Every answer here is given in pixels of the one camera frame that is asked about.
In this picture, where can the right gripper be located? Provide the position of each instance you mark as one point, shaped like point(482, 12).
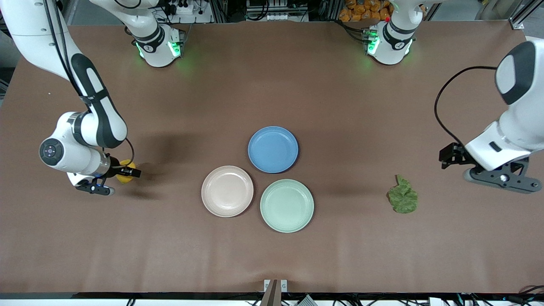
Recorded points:
point(114, 166)

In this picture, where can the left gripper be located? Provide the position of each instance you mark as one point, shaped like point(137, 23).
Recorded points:
point(457, 154)

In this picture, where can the yellow lemon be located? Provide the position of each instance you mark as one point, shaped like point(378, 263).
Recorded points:
point(127, 163)

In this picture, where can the green lettuce leaf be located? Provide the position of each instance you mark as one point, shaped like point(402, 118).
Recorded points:
point(403, 197)

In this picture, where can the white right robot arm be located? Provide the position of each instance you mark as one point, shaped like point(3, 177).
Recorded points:
point(72, 144)

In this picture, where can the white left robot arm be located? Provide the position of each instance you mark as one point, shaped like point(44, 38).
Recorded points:
point(520, 110)

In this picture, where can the beige plate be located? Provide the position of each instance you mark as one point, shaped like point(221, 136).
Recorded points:
point(227, 191)

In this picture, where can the brown table cover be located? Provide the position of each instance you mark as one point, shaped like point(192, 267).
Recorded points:
point(212, 106)

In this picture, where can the blue plate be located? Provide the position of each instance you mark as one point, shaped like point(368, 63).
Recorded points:
point(273, 149)

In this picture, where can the light green plate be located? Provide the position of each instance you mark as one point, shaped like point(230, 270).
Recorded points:
point(287, 206)

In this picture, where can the white power strip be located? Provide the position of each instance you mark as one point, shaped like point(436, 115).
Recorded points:
point(274, 10)
point(187, 10)

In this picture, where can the bag of oranges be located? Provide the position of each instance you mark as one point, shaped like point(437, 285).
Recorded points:
point(361, 10)

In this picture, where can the aluminium frame profile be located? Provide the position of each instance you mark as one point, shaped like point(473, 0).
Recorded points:
point(59, 6)
point(525, 15)

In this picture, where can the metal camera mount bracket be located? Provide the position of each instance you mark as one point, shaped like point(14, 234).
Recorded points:
point(274, 293)

